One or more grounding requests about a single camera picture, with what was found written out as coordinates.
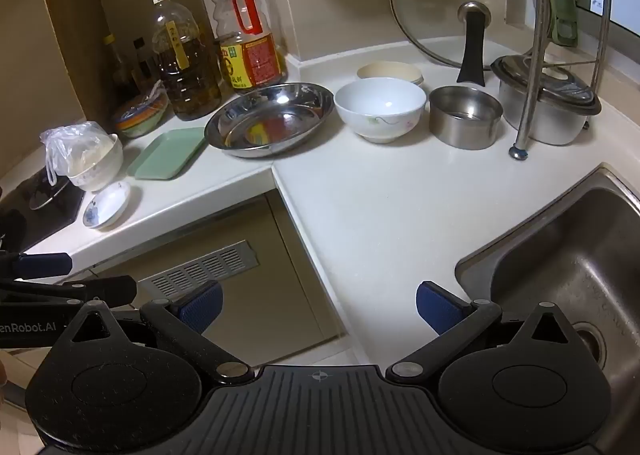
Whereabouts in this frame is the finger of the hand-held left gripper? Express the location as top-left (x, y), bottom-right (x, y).
top-left (0, 276), bottom-right (137, 307)
top-left (0, 252), bottom-right (73, 282)

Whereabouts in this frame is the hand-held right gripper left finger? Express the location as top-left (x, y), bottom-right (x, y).
top-left (65, 280), bottom-right (256, 388)

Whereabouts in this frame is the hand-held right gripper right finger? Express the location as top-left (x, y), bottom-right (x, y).
top-left (386, 281), bottom-right (576, 384)

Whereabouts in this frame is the small blue patterned saucer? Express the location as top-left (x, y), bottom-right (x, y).
top-left (82, 181), bottom-right (132, 230)

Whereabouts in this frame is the green rectangular plate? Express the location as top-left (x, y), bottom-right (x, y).
top-left (126, 127), bottom-right (207, 180)

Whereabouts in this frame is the stainless steel bowl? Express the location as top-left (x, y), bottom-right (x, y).
top-left (428, 86), bottom-right (504, 150)

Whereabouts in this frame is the stainless steel round plate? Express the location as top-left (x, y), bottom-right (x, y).
top-left (204, 82), bottom-right (335, 159)

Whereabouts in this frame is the white floral bowl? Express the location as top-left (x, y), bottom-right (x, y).
top-left (334, 77), bottom-right (427, 144)

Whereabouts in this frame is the cream bowl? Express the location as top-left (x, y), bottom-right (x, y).
top-left (356, 61), bottom-right (425, 87)

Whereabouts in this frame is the metal vent grille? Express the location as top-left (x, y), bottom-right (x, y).
top-left (137, 241), bottom-right (261, 301)

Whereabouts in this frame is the black gas stove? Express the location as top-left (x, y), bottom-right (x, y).
top-left (0, 162), bottom-right (86, 256)

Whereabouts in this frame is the beige cabinet door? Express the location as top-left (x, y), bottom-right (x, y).
top-left (75, 187), bottom-right (351, 371)

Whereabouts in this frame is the white patterned bowl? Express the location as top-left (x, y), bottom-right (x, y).
top-left (65, 134), bottom-right (125, 193)

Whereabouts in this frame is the clear plastic bag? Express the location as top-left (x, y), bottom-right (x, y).
top-left (40, 121), bottom-right (112, 186)

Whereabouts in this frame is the stainless steel sink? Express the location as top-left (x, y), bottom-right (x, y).
top-left (455, 164), bottom-right (640, 436)

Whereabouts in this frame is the colourful striped bowl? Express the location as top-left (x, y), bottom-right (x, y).
top-left (111, 82), bottom-right (170, 139)

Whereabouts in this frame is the dark sauce bottle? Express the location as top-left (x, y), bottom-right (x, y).
top-left (131, 37), bottom-right (158, 90)
top-left (102, 34), bottom-right (137, 100)

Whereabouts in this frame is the steel pot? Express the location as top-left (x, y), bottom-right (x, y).
top-left (499, 80), bottom-right (592, 146)

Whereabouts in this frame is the dark oil bottle yellow cap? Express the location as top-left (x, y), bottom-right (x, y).
top-left (150, 0), bottom-right (223, 122)

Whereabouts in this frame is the dark rimmed pot lid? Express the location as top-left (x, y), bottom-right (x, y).
top-left (490, 55), bottom-right (602, 116)

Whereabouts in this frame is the red handled oil bottle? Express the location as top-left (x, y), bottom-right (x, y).
top-left (210, 0), bottom-right (290, 90)

